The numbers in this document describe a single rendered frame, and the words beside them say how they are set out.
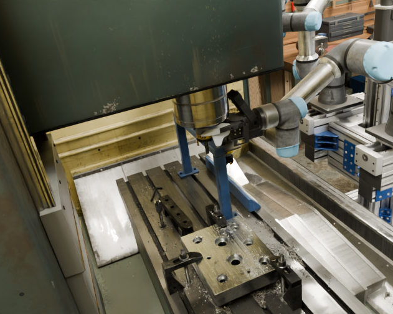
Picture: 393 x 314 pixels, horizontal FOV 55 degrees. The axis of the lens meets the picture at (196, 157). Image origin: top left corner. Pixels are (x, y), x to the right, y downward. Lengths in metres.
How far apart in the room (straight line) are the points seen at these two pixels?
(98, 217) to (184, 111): 1.13
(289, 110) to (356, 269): 0.72
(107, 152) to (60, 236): 1.33
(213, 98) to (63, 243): 0.51
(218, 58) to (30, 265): 0.61
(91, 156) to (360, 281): 1.44
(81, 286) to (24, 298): 0.19
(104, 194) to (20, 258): 1.37
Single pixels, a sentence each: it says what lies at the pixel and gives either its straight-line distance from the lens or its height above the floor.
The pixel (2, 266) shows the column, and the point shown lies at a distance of 0.78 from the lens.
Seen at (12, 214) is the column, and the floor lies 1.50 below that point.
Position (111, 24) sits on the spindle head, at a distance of 0.86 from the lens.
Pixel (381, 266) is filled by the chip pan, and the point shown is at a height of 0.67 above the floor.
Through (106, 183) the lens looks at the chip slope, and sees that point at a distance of 2.15.
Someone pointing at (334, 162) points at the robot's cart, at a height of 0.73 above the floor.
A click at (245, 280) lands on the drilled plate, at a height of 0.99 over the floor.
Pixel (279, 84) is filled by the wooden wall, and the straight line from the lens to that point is 4.44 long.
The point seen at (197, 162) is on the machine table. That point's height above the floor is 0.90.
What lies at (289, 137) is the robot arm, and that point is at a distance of 1.25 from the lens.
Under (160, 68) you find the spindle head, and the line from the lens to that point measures 0.90.
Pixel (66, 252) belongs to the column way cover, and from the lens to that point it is 0.91.
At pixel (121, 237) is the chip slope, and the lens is 1.96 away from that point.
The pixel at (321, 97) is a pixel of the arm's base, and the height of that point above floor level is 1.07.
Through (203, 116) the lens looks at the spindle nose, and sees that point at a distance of 1.02.
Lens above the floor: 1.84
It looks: 28 degrees down
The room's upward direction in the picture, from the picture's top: 9 degrees counter-clockwise
